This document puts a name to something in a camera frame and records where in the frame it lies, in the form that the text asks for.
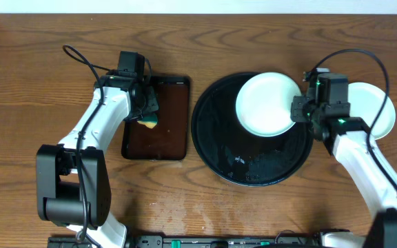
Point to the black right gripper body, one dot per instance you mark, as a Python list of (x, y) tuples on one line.
[(304, 111)]

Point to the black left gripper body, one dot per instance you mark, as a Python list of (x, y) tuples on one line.
[(151, 104)]

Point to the green yellow sponge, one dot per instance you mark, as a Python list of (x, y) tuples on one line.
[(149, 120)]

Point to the light blue plate front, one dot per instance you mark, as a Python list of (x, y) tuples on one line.
[(365, 101)]

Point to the light green plate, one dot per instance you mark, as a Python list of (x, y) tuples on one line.
[(263, 104)]

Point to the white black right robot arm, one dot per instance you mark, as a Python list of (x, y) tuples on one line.
[(350, 142)]

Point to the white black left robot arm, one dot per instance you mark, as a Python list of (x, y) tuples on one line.
[(73, 188)]

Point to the black rectangular tray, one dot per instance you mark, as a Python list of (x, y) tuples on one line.
[(167, 140)]

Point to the black round tray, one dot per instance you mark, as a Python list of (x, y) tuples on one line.
[(235, 154)]

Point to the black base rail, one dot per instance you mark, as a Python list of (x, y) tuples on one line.
[(285, 240)]

